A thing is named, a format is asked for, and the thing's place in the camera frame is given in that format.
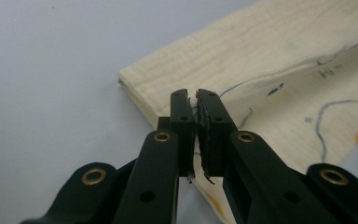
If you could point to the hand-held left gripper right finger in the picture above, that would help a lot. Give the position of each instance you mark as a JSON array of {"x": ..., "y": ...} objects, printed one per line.
[{"x": 230, "y": 155}]

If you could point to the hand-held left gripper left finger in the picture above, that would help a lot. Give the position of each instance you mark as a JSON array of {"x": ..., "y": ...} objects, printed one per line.
[{"x": 167, "y": 155}]

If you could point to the cream printed cloth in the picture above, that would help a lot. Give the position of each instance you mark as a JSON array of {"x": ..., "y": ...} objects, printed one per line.
[{"x": 261, "y": 53}]

